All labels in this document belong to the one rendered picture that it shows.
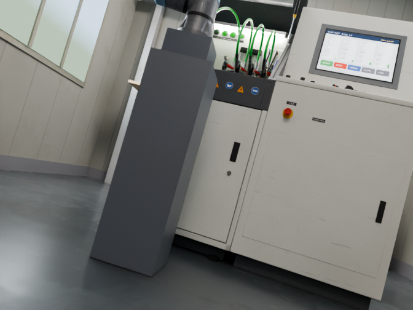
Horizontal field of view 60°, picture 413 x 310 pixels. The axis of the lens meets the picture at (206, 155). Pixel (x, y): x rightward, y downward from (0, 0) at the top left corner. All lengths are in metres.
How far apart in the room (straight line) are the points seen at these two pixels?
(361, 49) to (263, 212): 1.09
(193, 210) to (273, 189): 0.42
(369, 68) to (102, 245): 1.65
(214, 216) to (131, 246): 0.60
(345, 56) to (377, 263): 1.12
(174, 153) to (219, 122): 0.61
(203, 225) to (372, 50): 1.35
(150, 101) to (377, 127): 1.06
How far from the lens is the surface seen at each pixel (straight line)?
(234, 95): 1.87
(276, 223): 1.77
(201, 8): 1.50
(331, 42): 2.27
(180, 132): 1.30
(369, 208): 1.80
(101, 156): 4.65
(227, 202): 1.80
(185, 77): 1.34
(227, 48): 2.56
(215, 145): 1.83
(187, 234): 1.85
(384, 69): 2.22
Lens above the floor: 0.39
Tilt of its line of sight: 3 degrees up
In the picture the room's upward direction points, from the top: 16 degrees clockwise
